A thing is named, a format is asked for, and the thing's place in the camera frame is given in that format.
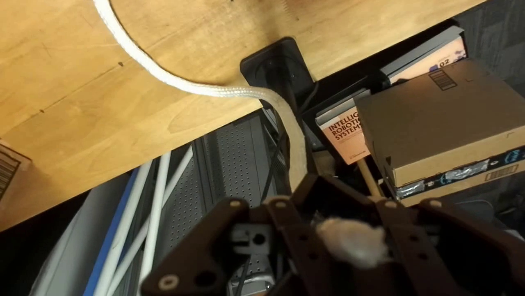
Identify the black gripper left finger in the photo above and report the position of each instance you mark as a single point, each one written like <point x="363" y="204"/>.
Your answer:
<point x="298" y="240"/>

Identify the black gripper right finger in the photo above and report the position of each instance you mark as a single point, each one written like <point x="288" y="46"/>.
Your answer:
<point x="421" y="246"/>

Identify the cardboard box with black tape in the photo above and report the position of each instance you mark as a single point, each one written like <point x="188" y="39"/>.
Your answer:
<point x="437" y="120"/>

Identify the white tube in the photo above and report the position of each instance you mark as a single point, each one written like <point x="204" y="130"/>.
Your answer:
<point x="183" y="164"/>
<point x="157" y="218"/>
<point x="124" y="230"/>

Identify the pink cover book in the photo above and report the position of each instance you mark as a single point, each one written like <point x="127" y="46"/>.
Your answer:
<point x="427" y="57"/>

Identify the blue panel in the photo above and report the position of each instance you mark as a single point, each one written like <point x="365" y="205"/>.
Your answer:
<point x="108" y="235"/>

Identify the cardboard box with labels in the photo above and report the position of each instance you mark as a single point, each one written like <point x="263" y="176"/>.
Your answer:
<point x="11" y="169"/>

